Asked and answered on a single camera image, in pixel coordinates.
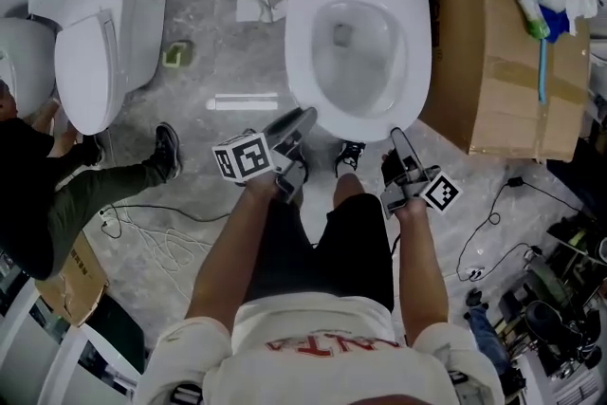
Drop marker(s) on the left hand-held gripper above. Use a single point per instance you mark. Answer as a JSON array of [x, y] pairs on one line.
[[246, 156]]

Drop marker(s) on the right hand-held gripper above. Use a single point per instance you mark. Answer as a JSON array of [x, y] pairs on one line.
[[408, 187]]

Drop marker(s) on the white toilet seat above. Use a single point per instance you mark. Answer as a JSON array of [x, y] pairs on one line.
[[299, 76]]

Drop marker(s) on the person's left forearm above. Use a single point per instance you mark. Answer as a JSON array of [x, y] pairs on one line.
[[223, 261]]

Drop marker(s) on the person's right forearm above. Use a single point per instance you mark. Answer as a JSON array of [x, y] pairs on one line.
[[422, 275]]

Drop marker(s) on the white toilet bowl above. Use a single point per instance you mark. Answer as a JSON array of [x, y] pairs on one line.
[[353, 61]]

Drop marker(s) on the white square-tank toilet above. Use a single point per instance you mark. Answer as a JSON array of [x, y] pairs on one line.
[[99, 38]]

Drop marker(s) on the white toilet paper roll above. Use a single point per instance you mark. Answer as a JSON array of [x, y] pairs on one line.
[[582, 0]]

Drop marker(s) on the white rounded toilet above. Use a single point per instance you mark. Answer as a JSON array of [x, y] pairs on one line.
[[23, 61]]

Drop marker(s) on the white tape strip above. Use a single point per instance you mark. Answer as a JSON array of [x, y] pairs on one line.
[[246, 102]]

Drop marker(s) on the person's right shoe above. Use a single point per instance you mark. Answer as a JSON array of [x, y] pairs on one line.
[[350, 156]]

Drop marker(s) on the person's right leg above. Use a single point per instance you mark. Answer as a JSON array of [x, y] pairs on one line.
[[348, 192]]

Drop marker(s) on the black power adapter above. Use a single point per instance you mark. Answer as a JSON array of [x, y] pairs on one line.
[[515, 182]]

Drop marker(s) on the person's black shorts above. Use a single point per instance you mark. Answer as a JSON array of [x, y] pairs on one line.
[[327, 261]]

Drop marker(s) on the large brown cardboard box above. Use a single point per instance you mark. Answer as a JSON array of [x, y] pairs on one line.
[[517, 76]]

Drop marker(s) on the white power strip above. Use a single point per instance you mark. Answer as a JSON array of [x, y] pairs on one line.
[[110, 224], [476, 273]]

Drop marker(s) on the black equipment pile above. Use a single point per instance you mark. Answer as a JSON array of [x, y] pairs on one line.
[[559, 299]]

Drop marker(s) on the person's white printed t-shirt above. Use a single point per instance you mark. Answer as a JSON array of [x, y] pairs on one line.
[[322, 365]]

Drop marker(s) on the torn brown cardboard box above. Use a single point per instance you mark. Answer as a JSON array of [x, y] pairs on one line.
[[76, 275]]

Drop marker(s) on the black white curved panel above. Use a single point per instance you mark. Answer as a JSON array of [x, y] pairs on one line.
[[116, 336]]

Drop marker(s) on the white shelf rack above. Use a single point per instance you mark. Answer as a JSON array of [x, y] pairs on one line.
[[42, 346]]

